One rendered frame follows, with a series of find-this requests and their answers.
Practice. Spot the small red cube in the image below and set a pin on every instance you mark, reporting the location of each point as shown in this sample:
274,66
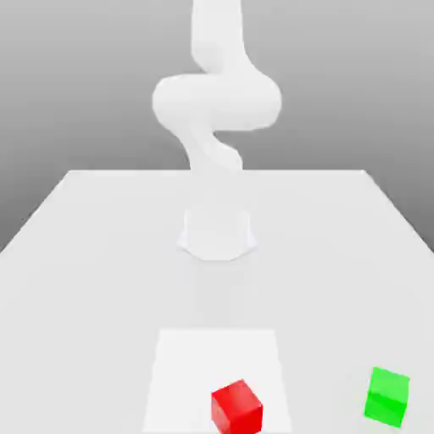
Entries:
237,407

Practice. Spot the small green cube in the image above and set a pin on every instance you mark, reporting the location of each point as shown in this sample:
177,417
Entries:
387,396

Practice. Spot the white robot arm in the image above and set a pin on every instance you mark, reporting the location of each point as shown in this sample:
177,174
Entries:
217,101

